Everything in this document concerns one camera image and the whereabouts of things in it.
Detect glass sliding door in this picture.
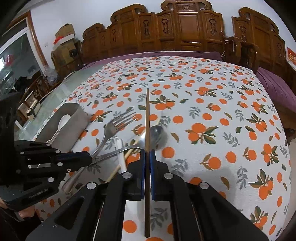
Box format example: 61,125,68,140
0,10,48,98

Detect white ceramic soup spoon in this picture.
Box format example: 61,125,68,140
46,114,71,145

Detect person's left hand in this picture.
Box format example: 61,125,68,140
18,205,35,218

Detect carved wooden armchair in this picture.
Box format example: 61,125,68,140
224,7,290,78

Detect light bamboo chopstick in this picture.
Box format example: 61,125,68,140
105,118,163,182

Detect stacked cardboard boxes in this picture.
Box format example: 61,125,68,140
51,23,82,79

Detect stainless steel spoon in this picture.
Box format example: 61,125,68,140
91,124,165,165

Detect small wooden chair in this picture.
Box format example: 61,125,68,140
16,74,50,127

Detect grey rectangular utensil tray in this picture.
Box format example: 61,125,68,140
35,102,90,153

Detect carved wooden bench back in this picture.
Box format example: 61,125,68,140
79,0,242,64

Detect orange-print white tablecloth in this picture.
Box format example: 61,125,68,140
32,56,293,241

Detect stainless steel fork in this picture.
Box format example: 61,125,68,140
61,109,135,194

